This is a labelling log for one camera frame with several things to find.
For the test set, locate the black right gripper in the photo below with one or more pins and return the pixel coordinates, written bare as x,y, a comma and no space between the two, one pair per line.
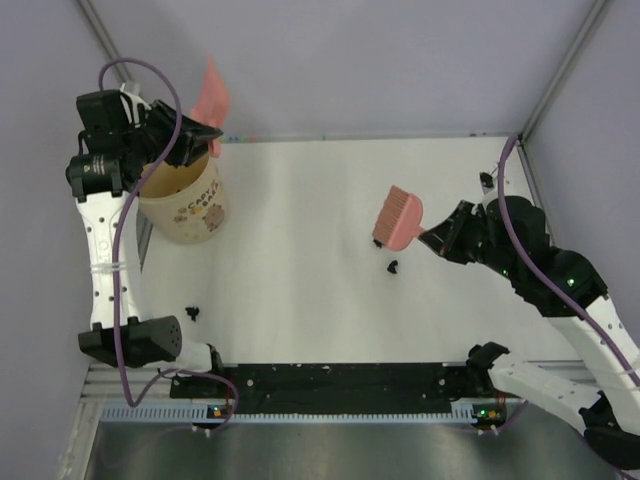
443,239

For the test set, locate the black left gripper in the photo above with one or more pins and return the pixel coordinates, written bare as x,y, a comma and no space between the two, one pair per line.
192,143

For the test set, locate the pink dustpan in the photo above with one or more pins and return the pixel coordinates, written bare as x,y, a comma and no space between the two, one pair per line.
213,103

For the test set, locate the pink hand brush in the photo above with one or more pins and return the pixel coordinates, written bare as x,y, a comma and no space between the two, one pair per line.
399,220

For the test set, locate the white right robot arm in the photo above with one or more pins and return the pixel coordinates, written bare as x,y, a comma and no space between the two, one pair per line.
509,237

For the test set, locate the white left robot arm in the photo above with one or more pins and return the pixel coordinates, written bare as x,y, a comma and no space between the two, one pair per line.
122,134

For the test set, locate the black paper scrap centre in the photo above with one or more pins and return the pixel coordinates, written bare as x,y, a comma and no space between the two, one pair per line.
393,267

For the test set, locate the beige capybara bucket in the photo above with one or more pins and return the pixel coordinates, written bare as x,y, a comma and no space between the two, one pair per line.
186,204

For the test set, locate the black paper scrap left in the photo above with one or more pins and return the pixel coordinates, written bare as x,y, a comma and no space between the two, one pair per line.
192,312

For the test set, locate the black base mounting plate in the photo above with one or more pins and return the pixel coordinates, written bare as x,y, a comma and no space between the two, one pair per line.
356,388

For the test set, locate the left aluminium frame post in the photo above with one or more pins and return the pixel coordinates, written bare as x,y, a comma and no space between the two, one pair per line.
100,35

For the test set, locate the aluminium frame post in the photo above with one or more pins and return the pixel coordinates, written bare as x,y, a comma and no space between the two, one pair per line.
578,45
100,35

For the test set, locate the grey slotted cable duct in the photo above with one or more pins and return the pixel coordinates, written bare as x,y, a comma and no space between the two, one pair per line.
458,413

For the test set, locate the right aluminium frame post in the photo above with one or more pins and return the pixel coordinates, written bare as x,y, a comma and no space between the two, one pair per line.
578,45

